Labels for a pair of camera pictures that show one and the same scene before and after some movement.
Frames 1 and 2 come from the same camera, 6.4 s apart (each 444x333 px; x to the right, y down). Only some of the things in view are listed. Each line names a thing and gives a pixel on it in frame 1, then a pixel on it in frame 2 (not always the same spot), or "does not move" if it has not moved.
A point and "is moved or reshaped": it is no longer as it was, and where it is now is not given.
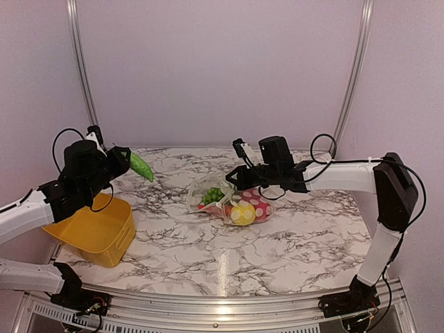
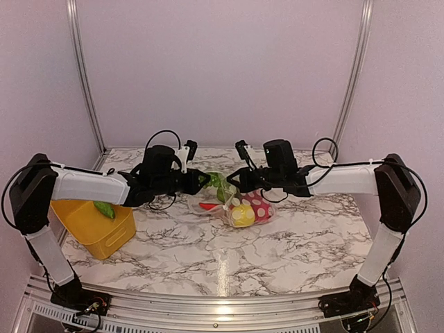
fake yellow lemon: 243,214 does not move
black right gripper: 243,183 does not move
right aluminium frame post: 362,47 does not move
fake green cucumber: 139,165 is moved or reshaped
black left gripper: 121,164 -> 193,185
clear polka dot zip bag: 214,195 does not move
